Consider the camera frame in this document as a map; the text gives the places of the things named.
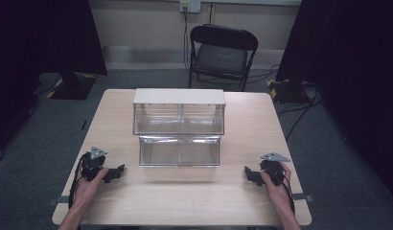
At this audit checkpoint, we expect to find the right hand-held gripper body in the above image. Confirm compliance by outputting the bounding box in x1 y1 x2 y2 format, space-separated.
259 151 291 187

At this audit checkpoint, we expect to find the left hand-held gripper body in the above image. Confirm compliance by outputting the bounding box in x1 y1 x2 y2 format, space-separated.
80 146 108 182

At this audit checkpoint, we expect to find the person's left hand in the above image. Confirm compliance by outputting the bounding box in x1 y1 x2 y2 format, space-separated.
73 167 110 206

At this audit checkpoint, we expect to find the person's right hand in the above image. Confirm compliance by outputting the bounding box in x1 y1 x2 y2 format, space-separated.
260 160 293 207

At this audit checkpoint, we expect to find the clear plastic drawer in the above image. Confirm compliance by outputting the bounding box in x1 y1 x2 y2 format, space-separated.
138 134 222 168

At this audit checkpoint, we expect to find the black stand base yellow tape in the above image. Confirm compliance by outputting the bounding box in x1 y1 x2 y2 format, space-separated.
45 72 99 101
266 78 312 104

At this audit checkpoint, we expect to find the clear drawer cabinet white top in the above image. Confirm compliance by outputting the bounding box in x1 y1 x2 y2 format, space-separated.
132 87 227 136

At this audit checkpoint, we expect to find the black folding chair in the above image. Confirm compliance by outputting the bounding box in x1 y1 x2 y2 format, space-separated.
187 23 260 93

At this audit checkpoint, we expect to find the black curtain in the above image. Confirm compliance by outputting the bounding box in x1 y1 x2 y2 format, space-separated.
0 0 108 162
275 0 393 205

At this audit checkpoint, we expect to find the left hand-held gripper black cable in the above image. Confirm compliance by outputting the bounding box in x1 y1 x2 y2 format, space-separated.
67 151 91 210

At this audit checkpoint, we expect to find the hand-held gripper black cable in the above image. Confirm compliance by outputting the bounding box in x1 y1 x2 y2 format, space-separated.
67 151 91 210
280 173 296 216

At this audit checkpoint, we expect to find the right hand-held gripper black cable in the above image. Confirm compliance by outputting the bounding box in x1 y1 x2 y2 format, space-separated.
280 173 296 216

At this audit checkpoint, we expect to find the grey table strap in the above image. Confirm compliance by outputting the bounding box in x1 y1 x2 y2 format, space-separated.
47 195 71 207
292 192 314 203

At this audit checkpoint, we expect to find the black floor cable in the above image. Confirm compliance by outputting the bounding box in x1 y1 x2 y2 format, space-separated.
248 63 323 142

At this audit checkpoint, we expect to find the black power cable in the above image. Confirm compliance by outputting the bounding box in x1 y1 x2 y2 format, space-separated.
182 5 192 74

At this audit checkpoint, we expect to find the yellowish wall pipe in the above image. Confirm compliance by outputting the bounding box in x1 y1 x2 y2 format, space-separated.
208 2 216 25

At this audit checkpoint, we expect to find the white wall socket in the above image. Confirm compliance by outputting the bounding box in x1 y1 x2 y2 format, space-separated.
179 0 202 14

